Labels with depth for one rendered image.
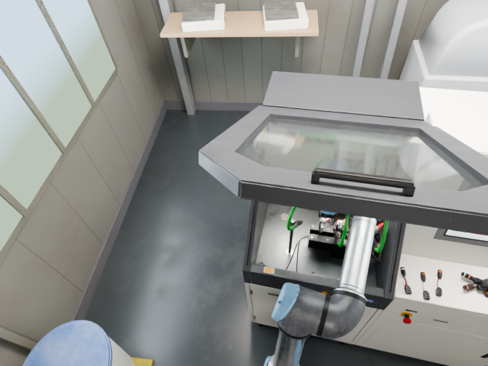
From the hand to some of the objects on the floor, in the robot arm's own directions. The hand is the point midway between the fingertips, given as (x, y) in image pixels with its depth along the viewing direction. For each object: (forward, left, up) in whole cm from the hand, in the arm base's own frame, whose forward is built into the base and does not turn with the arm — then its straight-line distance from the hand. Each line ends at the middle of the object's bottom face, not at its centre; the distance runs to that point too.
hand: (325, 215), depth 144 cm
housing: (+46, -41, -121) cm, 136 cm away
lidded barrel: (-64, +128, -121) cm, 188 cm away
